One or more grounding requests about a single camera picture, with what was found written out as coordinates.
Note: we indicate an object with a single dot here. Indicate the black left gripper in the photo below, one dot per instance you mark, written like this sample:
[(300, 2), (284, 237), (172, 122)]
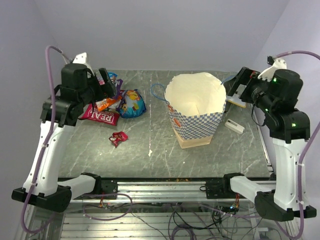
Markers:
[(105, 90)]

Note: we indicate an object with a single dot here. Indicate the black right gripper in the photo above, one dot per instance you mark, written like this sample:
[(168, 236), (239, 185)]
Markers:
[(247, 76)]

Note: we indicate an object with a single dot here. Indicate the red REAL chips bag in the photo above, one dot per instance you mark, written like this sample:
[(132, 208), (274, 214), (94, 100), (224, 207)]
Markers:
[(106, 117)]

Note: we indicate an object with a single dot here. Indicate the blue checkered paper bag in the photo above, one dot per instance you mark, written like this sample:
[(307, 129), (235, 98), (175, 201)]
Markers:
[(196, 103)]

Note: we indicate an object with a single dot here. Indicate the purple FOXS candy bag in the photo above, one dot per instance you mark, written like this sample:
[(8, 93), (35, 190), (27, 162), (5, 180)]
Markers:
[(118, 83)]

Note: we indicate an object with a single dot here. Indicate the orange snack bag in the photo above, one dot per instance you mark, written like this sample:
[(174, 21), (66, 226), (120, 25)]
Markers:
[(107, 102)]

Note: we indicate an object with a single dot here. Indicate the purple candy snack bag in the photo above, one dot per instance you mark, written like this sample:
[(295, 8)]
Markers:
[(117, 105)]

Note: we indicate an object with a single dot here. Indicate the blue candy snack bag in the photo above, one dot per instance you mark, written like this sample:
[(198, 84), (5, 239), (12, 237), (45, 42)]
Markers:
[(133, 105)]

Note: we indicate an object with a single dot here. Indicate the pink small candy packet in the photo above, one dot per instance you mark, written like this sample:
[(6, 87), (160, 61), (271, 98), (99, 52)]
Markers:
[(117, 137)]

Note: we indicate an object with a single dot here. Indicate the blue M&M candy packet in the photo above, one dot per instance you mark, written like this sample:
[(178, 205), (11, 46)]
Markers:
[(112, 76)]

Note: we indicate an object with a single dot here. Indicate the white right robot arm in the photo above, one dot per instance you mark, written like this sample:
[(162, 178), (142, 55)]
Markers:
[(289, 129)]

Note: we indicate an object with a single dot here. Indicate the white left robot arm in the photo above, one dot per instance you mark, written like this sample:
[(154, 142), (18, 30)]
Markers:
[(60, 112)]

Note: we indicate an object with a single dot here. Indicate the white small box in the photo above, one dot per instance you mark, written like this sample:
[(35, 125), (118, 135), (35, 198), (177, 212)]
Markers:
[(232, 125)]

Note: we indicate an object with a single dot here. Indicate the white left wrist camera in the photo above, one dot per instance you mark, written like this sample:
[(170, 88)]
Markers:
[(83, 59)]

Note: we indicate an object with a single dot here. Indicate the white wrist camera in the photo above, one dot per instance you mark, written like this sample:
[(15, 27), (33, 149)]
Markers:
[(83, 59), (276, 63)]

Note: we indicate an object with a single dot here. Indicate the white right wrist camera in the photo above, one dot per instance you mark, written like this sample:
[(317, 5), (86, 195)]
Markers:
[(276, 63)]

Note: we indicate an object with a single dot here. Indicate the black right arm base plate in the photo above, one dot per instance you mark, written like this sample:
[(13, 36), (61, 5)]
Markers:
[(214, 188)]

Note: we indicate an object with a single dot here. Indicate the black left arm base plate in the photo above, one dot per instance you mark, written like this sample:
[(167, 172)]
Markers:
[(107, 187)]

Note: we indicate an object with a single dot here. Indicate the aluminium frame rail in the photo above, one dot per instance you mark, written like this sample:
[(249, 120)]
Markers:
[(161, 192)]

